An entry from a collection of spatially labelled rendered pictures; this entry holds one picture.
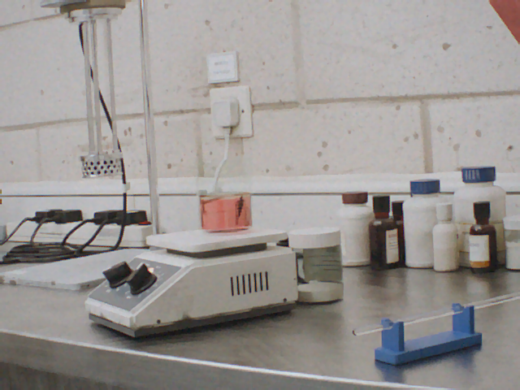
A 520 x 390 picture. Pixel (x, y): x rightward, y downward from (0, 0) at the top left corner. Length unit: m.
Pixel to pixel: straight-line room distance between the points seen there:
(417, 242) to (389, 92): 0.30
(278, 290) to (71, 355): 0.23
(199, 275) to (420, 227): 0.40
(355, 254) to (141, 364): 0.51
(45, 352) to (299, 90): 0.75
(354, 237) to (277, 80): 0.38
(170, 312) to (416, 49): 0.67
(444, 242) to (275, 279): 0.30
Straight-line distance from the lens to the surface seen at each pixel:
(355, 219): 1.38
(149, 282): 1.03
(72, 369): 1.04
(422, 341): 0.88
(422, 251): 1.33
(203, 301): 1.03
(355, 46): 1.58
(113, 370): 0.99
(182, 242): 1.05
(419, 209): 1.33
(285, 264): 1.08
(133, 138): 1.89
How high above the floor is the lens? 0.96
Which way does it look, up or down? 5 degrees down
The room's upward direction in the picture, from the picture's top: 4 degrees counter-clockwise
